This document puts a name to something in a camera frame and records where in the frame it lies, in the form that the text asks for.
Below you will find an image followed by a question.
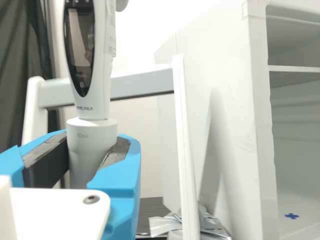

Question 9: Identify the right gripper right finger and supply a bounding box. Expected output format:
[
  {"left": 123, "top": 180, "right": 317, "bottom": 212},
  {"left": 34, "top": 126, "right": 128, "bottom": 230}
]
[{"left": 86, "top": 133, "right": 142, "bottom": 240}]

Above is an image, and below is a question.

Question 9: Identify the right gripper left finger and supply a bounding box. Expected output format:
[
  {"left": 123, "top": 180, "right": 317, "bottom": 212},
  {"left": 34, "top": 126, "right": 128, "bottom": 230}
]
[{"left": 0, "top": 128, "right": 70, "bottom": 188}]

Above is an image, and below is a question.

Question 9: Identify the pipette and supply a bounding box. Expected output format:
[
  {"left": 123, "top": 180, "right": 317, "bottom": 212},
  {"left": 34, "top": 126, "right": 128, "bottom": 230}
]
[{"left": 61, "top": 0, "right": 130, "bottom": 190}]

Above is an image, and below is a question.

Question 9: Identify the white pipette stand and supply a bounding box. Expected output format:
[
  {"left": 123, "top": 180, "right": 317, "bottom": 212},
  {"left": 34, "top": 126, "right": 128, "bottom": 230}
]
[{"left": 21, "top": 53, "right": 237, "bottom": 240}]

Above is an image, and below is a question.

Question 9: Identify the white incubator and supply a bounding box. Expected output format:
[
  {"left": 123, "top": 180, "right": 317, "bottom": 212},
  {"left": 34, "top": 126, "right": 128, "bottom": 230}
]
[{"left": 153, "top": 0, "right": 320, "bottom": 240}]

